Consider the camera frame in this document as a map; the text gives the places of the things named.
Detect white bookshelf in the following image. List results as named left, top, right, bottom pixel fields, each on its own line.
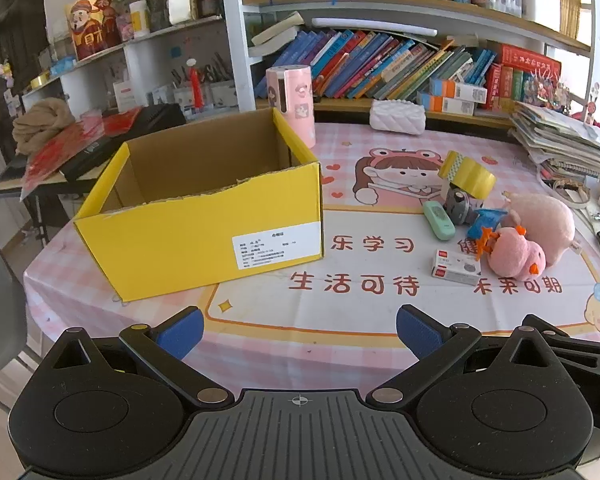
left=220, top=0, right=598, bottom=131

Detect row of colourful books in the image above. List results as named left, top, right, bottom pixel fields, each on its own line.
left=250, top=30, right=498, bottom=101

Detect white side shelf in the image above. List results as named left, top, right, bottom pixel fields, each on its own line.
left=22, top=15, right=241, bottom=116

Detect orange white carton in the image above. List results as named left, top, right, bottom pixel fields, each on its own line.
left=430, top=78, right=488, bottom=102
left=417, top=92, right=476, bottom=117

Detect red boxed book set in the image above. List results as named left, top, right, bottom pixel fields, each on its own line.
left=485, top=44, right=563, bottom=111

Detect black case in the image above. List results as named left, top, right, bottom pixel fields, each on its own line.
left=60, top=104, right=187, bottom=181

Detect desk pen holder with tools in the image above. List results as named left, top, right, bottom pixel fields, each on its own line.
left=172, top=52, right=238, bottom=111

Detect pink plush pig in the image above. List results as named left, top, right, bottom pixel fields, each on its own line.
left=502, top=193, right=581, bottom=266

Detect small white red box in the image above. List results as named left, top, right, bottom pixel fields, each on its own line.
left=431, top=249, right=482, bottom=286

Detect pink printed canister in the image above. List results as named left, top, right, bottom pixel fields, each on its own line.
left=266, top=64, right=317, bottom=150

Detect stack of papers and notebooks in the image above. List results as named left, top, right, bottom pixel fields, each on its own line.
left=509, top=101, right=600, bottom=181

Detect white quilted tissue box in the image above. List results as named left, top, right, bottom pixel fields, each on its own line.
left=369, top=99, right=427, bottom=135

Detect white pen holder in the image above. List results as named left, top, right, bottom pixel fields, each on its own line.
left=522, top=0, right=561, bottom=31

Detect red paper sheets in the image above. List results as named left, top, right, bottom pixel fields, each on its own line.
left=20, top=112, right=141, bottom=196

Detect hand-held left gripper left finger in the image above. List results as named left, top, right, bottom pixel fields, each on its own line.
left=45, top=306, right=233, bottom=406

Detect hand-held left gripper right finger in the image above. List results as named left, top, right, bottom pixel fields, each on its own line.
left=366, top=304, right=556, bottom=406

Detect blue snack packet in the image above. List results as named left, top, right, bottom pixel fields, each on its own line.
left=467, top=208, right=506, bottom=241

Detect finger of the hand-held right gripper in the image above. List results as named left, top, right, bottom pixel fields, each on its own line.
left=522, top=314, right=600, bottom=431

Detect yellow cardboard box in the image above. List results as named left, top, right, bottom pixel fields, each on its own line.
left=72, top=107, right=326, bottom=303

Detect grey chair back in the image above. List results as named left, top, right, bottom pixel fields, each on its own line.
left=0, top=207, right=28, bottom=383

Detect red figure paper lantern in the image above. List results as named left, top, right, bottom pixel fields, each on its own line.
left=65, top=0, right=121, bottom=61

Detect beige knitted scarf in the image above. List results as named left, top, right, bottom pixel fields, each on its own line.
left=12, top=98, right=76, bottom=156

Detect white yellow cup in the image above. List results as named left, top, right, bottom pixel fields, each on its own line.
left=129, top=0, right=152, bottom=38

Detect yellow tape roll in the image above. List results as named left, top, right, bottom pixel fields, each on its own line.
left=437, top=150, right=497, bottom=198

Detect coiled white cable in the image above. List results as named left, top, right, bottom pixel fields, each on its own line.
left=552, top=178, right=591, bottom=209

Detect rolled bamboo mat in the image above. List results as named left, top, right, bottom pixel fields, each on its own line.
left=560, top=0, right=583, bottom=38

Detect white rolled tube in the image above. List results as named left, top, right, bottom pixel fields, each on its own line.
left=311, top=17, right=438, bottom=39

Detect mint green correction tape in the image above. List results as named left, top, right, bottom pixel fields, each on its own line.
left=422, top=200, right=456, bottom=240

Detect small wooden side desk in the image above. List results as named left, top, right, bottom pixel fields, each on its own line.
left=0, top=152, right=111, bottom=246

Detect pink plush chick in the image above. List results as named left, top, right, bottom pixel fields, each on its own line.
left=475, top=225, right=547, bottom=277

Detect grey tape dispenser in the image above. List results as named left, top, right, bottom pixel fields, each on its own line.
left=442, top=187, right=483, bottom=226

